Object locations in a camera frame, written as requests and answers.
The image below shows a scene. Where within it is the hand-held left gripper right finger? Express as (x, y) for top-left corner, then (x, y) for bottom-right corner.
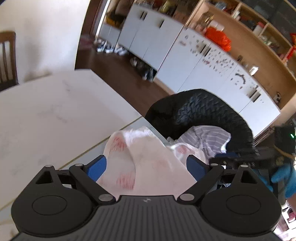
(177, 155), (259, 205)

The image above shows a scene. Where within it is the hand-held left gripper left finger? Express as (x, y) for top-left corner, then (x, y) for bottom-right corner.
(36, 155), (115, 205)

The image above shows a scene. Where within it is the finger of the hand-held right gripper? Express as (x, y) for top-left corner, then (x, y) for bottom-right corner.
(209, 157), (257, 168)
(228, 146), (278, 161)

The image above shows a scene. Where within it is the white pink-print garment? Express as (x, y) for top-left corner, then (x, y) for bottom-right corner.
(96, 126), (208, 202)

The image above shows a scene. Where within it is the person's right hand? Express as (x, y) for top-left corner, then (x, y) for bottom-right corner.
(253, 162), (296, 198)

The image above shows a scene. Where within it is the blue wave printed table mat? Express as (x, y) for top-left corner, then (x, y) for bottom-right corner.
(0, 117), (169, 232)

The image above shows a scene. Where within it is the lilac striped garment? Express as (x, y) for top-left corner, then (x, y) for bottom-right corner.
(166, 125), (232, 160)

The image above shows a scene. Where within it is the black quilted jacket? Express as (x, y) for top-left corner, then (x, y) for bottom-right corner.
(144, 89), (255, 153)

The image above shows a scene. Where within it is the white table cover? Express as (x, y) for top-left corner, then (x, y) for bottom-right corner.
(0, 70), (144, 209)

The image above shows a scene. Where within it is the silver metal cup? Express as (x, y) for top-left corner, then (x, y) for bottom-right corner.
(246, 65), (259, 76)

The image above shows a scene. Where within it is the row of shoes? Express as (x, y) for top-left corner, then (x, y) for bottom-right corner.
(94, 38), (155, 81)

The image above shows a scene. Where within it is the orange plastic bag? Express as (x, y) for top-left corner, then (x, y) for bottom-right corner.
(205, 26), (232, 52)

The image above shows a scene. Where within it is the white low cabinet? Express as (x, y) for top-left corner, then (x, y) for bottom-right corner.
(98, 3), (281, 139)

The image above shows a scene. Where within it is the brown wooden chair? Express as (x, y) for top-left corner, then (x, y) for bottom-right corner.
(0, 31), (19, 92)

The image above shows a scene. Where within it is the brown wooden door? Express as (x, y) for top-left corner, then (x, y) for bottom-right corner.
(81, 0), (111, 39)

